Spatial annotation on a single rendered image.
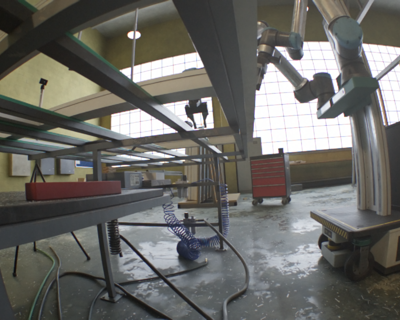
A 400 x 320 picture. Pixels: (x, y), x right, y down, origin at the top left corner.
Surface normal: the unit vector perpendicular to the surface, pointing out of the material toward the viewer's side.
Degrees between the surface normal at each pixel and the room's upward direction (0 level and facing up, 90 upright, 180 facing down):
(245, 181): 90
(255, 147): 90
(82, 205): 90
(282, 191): 90
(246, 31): 180
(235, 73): 180
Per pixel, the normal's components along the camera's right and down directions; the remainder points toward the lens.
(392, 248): -0.20, -0.07
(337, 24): -0.56, 0.06
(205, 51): 0.07, 0.99
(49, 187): 0.93, -0.09
